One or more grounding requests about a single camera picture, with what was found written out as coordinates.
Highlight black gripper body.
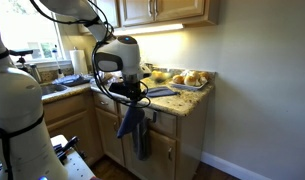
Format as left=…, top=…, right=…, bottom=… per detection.
left=122, top=81, right=145, bottom=101

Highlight rounded blue terry cloth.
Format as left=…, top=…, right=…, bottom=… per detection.
left=116, top=105, right=146, bottom=139

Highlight narrow wooden drawer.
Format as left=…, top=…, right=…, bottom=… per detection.
left=92, top=92, right=119, bottom=115

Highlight square blue cloth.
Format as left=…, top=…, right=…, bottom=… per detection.
left=145, top=86, right=180, bottom=99

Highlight wide wooden drawer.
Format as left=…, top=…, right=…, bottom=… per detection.
left=118, top=103, right=177, bottom=136

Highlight bagged bowl of oranges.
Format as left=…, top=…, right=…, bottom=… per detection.
left=150, top=69, right=173, bottom=84

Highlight grey-blue hanging towel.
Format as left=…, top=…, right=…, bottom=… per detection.
left=131, top=116, right=152, bottom=162

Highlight wooden base cabinet door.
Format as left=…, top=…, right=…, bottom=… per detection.
left=121, top=128, right=177, bottom=180
left=95, top=107, right=126, bottom=167

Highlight golden bread bun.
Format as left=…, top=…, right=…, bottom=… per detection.
left=171, top=74, right=185, bottom=85
left=198, top=71, right=210, bottom=81
left=188, top=69, right=201, bottom=79
left=183, top=74, right=197, bottom=87

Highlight dark blue dish mat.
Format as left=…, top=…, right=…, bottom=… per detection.
left=52, top=73, right=93, bottom=88

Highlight white paper towel roll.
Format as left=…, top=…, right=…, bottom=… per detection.
left=69, top=49, right=89, bottom=76

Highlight wooden sink cabinet front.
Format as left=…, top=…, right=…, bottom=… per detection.
left=41, top=92, right=105, bottom=166

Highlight under-cabinet strip light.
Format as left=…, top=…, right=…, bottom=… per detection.
left=113, top=23, right=185, bottom=36

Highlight white dish brush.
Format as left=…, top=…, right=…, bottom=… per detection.
left=51, top=44, right=65, bottom=79

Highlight steel kitchen sink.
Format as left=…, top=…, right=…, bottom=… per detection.
left=40, top=83, right=70, bottom=97

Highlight black tools bundle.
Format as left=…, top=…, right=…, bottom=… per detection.
left=53, top=135, right=80, bottom=161

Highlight white perforated robot cart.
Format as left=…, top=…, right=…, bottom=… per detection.
left=0, top=134, right=96, bottom=180

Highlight kitchen window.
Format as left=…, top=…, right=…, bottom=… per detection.
left=0, top=0, right=71, bottom=64

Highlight wooden wall cabinet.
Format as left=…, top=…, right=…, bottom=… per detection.
left=76, top=0, right=221, bottom=36

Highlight black camera on tripod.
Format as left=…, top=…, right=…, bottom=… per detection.
left=9, top=49, right=35, bottom=73

